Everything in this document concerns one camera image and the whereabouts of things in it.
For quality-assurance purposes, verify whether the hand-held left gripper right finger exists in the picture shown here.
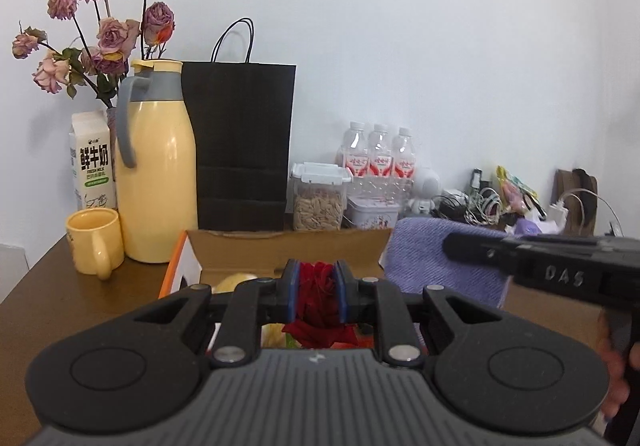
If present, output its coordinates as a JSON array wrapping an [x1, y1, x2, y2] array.
[[334, 259, 507, 367]]

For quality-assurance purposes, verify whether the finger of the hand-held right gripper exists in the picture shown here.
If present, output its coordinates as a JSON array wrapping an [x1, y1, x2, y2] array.
[[443, 231, 521, 272]]

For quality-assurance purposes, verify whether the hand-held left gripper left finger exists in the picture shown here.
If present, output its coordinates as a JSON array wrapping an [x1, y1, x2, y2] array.
[[131, 259, 303, 369]]

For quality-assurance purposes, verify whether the red fabric rose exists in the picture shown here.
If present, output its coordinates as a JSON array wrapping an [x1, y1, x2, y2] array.
[[281, 261, 362, 350]]

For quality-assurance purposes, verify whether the purple towel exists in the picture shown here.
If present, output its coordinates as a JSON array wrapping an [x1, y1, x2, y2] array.
[[383, 217, 511, 310]]

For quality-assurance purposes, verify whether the red cardboard box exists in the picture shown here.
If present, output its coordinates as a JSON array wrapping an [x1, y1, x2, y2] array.
[[158, 227, 394, 353]]

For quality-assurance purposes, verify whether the person's right hand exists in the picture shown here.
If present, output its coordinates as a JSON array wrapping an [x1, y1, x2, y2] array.
[[597, 319, 632, 421]]

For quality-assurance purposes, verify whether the colourful snack packet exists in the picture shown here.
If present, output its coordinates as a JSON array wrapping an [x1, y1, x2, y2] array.
[[495, 165, 541, 215]]

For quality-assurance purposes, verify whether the white robot toy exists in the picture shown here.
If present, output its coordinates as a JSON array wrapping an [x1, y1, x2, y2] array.
[[407, 165, 444, 218]]

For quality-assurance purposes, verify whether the white tin box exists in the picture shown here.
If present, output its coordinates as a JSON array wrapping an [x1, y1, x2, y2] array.
[[345, 195, 401, 231]]

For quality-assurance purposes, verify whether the clear seed container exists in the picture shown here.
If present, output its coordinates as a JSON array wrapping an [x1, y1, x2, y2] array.
[[289, 161, 353, 232]]

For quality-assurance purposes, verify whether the clear water bottle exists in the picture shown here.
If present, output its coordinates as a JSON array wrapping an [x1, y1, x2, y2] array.
[[367, 123, 396, 200], [391, 127, 419, 201], [335, 121, 371, 200]]

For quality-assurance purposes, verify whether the black paper bag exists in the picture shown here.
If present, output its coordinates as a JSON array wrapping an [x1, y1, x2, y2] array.
[[180, 17, 297, 232]]

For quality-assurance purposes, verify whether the yellow thermos jug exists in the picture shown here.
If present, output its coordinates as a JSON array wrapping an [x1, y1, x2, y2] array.
[[115, 59, 200, 264]]

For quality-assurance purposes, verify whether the yellow cup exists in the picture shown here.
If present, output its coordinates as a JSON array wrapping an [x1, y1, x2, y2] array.
[[65, 207, 125, 281]]

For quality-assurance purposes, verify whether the white milk carton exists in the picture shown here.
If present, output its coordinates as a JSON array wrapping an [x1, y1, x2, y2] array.
[[69, 110, 119, 211]]

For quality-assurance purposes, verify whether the dried pink flower bouquet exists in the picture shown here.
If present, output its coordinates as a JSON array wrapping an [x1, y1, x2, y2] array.
[[12, 0, 184, 110]]

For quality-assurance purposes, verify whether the white charger with cable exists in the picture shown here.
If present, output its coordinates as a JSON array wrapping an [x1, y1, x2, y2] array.
[[548, 188, 624, 238]]

